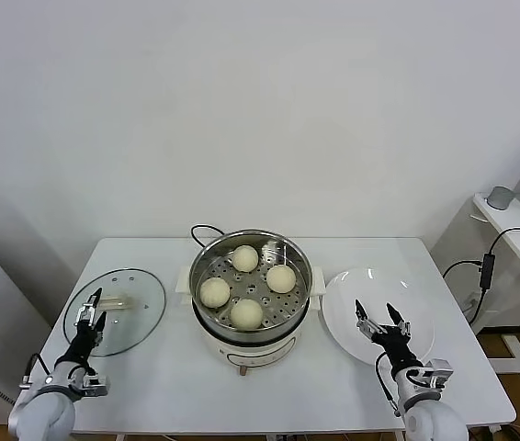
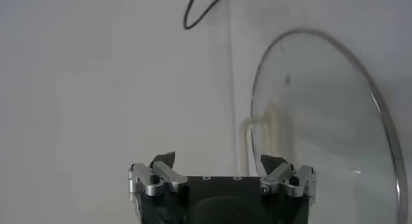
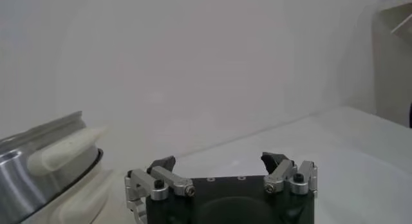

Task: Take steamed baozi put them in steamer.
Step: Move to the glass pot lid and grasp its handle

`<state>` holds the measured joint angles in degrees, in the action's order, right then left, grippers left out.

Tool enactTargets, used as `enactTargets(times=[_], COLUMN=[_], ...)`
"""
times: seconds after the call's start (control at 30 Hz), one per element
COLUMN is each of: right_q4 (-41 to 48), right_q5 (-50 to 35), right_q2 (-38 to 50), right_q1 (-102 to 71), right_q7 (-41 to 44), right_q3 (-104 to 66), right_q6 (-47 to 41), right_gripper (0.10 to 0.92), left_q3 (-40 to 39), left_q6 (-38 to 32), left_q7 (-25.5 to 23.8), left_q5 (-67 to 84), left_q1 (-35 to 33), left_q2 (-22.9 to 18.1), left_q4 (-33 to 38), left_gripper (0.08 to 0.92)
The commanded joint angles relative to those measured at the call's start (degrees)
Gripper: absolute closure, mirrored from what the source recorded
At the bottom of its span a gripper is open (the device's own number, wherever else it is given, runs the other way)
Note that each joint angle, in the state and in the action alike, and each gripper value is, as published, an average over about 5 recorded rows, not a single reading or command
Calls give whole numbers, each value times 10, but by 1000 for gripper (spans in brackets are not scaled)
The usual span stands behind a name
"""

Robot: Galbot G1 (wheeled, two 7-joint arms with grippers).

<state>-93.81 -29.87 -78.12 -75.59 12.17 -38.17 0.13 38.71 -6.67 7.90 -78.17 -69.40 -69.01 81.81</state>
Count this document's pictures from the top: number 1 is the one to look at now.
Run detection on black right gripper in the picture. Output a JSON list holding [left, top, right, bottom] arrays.
[[354, 299, 423, 374]]

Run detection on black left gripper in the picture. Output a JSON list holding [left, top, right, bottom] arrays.
[[60, 288, 107, 368]]

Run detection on glass lid with cream handle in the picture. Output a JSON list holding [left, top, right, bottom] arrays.
[[62, 268, 168, 358]]

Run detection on white steamed baozi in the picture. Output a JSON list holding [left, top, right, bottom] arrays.
[[232, 244, 259, 272], [266, 265, 297, 295], [198, 277, 232, 309], [230, 298, 265, 332]]

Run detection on perforated steel steamer basket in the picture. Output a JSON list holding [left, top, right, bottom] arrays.
[[187, 228, 312, 344]]

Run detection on white round plate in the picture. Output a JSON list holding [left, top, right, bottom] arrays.
[[321, 267, 436, 369]]

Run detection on black right camera cable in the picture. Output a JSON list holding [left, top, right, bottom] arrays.
[[374, 353, 403, 417]]

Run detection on black camera cable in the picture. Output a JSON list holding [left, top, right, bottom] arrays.
[[25, 352, 54, 382], [374, 353, 403, 417]]

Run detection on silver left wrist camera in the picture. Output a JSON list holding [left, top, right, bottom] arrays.
[[80, 372, 110, 399]]

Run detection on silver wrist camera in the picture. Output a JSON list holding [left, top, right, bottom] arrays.
[[80, 372, 110, 399], [418, 358, 453, 390]]

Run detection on black left camera cable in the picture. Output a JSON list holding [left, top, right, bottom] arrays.
[[25, 352, 54, 382]]

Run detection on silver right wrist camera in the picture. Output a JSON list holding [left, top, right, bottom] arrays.
[[418, 358, 453, 390]]

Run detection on black cable with adapter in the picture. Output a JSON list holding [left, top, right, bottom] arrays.
[[441, 224, 520, 325]]

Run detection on black cooker power cable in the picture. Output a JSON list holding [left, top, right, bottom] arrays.
[[189, 223, 224, 249]]

